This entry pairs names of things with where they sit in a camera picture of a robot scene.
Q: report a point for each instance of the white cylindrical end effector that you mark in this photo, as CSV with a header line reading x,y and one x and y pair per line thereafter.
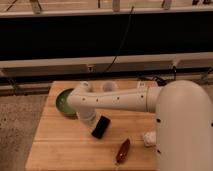
x,y
86,116

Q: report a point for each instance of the black eraser block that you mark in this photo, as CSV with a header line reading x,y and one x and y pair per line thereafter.
x,y
101,127

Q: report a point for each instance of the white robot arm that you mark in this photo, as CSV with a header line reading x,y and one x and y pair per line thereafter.
x,y
184,119

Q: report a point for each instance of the green ceramic bowl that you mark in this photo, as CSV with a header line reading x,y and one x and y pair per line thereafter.
x,y
62,105

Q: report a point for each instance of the clear plastic cup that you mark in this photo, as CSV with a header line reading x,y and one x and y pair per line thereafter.
x,y
109,86

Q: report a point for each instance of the wooden cutting board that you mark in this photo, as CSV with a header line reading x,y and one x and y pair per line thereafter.
x,y
65,144

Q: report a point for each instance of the white tube with cap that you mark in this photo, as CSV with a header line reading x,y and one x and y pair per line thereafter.
x,y
141,84

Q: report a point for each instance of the white sponge block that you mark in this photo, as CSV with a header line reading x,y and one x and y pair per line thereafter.
x,y
149,139

